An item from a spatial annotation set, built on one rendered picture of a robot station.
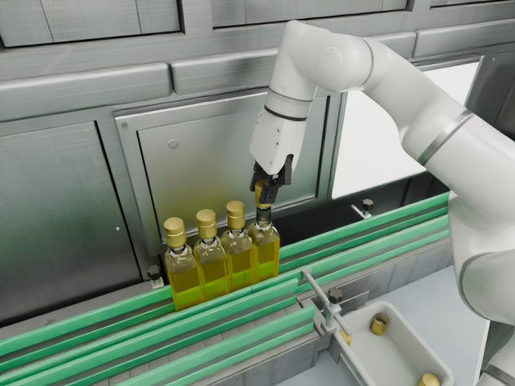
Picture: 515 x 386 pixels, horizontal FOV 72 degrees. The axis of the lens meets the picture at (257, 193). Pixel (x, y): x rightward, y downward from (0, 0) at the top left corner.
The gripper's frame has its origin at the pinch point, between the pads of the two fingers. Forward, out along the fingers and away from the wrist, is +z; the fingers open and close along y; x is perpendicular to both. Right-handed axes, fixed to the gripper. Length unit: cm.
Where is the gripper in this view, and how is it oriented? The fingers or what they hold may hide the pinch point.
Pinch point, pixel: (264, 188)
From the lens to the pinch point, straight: 66.4
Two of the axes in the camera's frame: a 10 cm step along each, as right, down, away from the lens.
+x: 8.9, -0.2, 4.6
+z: -2.3, 8.4, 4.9
